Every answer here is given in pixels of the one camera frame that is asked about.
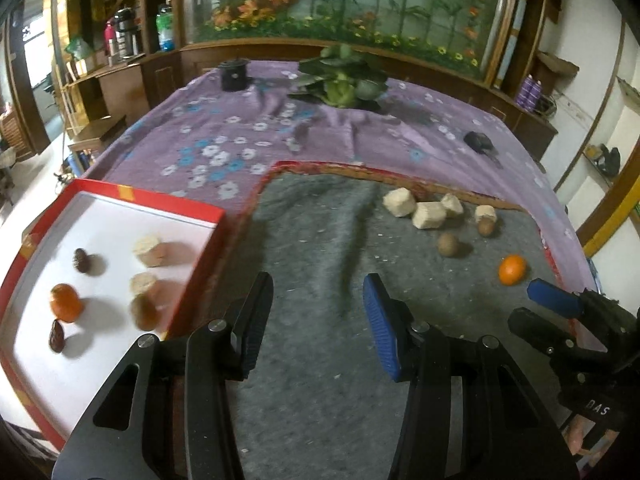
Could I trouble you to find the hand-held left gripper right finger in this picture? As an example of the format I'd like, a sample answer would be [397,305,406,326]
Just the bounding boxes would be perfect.
[362,273,581,480]

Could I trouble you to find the floral painted glass panel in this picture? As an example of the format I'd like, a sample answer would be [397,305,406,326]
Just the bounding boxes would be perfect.
[180,0,521,78]

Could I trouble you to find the rolled white blue mat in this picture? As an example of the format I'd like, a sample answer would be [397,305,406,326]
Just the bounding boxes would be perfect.
[495,0,530,86]

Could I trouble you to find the green plastic bottle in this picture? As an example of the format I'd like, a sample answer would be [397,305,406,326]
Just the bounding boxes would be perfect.
[155,4,176,52]

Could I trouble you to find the wooden sideboard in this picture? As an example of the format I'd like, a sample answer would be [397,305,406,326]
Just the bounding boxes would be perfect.
[62,50,151,131]

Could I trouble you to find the coil of cables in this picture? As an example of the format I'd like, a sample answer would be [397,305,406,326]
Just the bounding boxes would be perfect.
[532,94,557,120]

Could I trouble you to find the small black case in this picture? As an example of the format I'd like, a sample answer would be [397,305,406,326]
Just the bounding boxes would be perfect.
[463,131,501,157]

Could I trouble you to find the purple floral bedsheet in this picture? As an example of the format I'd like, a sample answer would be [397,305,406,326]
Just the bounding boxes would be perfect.
[82,59,588,261]

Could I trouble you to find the wooden stool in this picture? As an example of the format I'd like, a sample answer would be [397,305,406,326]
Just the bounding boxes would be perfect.
[67,115,127,161]

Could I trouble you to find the green bag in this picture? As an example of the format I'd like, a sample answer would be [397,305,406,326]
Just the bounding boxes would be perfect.
[65,35,95,60]

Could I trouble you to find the artificial green plant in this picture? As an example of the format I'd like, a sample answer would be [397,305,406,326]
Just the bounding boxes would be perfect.
[290,44,388,109]

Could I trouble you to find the red shallow cardboard box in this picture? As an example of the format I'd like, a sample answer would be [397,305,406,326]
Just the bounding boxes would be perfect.
[0,178,227,453]

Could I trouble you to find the small black round container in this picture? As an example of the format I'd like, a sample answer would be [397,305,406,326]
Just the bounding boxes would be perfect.
[220,59,249,92]

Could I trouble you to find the black thermos jug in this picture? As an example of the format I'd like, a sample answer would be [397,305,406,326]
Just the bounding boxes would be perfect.
[114,7,138,58]

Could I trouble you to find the mandarin orange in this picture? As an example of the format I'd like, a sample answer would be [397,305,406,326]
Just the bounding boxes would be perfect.
[498,255,528,286]
[49,283,83,322]

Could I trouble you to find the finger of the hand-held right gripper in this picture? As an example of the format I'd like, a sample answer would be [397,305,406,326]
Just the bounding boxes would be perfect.
[526,277,601,319]
[507,308,583,361]

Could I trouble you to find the person's right hand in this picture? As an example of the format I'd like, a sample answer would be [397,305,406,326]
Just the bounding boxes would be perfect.
[562,414,621,471]

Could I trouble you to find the brown cardboard box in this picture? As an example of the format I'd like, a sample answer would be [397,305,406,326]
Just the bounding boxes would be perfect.
[536,51,581,80]

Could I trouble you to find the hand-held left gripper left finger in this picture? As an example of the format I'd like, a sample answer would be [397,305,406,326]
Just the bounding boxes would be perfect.
[52,271,275,480]

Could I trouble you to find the grey felt mat red trim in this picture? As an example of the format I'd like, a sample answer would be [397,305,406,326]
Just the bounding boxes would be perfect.
[165,161,601,480]

